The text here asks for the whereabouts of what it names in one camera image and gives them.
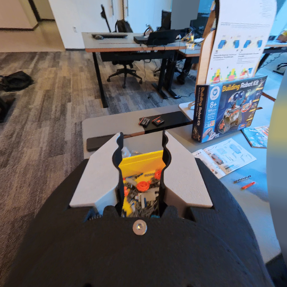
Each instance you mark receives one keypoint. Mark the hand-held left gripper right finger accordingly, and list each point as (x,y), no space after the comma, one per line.
(188,181)

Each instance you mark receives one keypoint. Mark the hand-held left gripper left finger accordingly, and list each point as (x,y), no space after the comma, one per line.
(96,179)

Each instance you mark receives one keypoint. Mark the pile of building block parts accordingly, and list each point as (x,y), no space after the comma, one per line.
(143,193)

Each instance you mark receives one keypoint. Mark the yellow plastic bin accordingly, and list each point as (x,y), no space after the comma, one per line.
(141,162)

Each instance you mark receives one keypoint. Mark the grey perforated beam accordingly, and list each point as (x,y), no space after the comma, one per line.
(242,180)

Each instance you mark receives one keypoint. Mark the grey desk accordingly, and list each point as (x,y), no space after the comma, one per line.
(112,123)

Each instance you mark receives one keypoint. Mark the black desk pad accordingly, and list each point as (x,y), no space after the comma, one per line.
(177,120)

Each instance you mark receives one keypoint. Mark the black rectangular power bank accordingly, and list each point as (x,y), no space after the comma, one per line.
(101,142)

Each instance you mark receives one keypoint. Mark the open instruction manual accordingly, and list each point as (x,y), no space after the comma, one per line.
(224,157)

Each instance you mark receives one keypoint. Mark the orange ridged building piece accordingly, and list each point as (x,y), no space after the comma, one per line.
(248,184)

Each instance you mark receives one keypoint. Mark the small black battery pack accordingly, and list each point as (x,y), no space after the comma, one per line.
(144,122)
(157,120)

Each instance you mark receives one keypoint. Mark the blue instruction booklet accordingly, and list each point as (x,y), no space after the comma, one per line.
(256,136)

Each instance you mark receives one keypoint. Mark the blue robot kit box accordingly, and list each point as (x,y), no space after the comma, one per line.
(228,107)

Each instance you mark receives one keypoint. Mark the black office chair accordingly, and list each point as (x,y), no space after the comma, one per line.
(123,67)

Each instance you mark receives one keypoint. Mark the black bag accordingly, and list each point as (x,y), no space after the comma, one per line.
(15,81)

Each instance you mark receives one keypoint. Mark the black laptop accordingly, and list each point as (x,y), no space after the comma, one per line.
(159,36)

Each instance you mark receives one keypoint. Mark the white standing board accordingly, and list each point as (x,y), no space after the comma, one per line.
(237,40)

